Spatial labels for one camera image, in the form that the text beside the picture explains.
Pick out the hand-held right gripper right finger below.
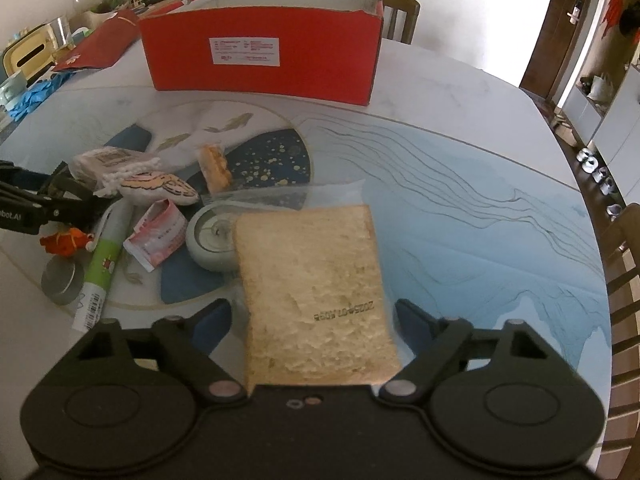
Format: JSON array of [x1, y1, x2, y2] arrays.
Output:
[[378, 298, 551, 404]]

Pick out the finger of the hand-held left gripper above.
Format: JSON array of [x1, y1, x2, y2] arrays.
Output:
[[37, 182, 123, 227], [0, 159, 76, 202]]

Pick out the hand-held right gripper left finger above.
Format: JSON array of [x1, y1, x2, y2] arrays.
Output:
[[74, 298, 249, 408]]

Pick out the cotton swab pack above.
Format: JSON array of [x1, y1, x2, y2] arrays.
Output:
[[69, 146, 162, 198]]

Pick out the pink toothpaste tube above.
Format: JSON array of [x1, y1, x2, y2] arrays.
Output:
[[123, 199, 189, 274]]

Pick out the bagged bread slice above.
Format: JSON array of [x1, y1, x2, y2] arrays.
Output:
[[220, 180, 405, 395]]

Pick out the red cardboard box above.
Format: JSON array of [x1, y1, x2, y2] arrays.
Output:
[[139, 0, 386, 107]]

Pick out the orange toy fish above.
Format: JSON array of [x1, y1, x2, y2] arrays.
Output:
[[39, 227, 96, 257]]

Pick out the green and white tube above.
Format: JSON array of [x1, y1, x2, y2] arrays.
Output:
[[72, 204, 133, 334]]

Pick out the round silver tin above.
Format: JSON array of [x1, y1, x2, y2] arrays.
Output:
[[40, 255, 84, 306]]

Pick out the grey caster wheel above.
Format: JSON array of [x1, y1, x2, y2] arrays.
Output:
[[185, 204, 242, 274]]

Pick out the blue gloves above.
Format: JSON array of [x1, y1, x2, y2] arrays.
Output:
[[7, 72, 77, 121]]

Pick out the plush fish toy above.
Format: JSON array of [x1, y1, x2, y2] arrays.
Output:
[[121, 171, 199, 207]]

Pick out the pale green tape roll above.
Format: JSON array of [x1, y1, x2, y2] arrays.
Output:
[[0, 72, 29, 112]]

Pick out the yellow tissue box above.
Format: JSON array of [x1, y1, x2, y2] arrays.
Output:
[[2, 25, 57, 82]]

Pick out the red paper bag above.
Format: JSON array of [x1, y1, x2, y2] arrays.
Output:
[[52, 9, 142, 74]]

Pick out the wrapped snack cake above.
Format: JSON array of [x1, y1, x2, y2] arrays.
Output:
[[196, 143, 234, 197]]

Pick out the clear acrylic holder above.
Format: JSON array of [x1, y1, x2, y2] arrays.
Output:
[[49, 14, 77, 52]]

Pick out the wooden chair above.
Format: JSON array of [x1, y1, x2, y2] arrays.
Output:
[[317, 0, 421, 45], [601, 216, 640, 413]]

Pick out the row of shoes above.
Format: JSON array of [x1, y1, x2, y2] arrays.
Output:
[[575, 146, 626, 219]]

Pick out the white cabinet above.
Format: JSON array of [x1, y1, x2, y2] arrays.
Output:
[[569, 57, 640, 161]]

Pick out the brown door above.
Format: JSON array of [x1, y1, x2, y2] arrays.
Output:
[[519, 0, 603, 106]]

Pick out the red wall decoration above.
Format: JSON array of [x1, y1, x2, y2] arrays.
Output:
[[601, 0, 627, 42]]

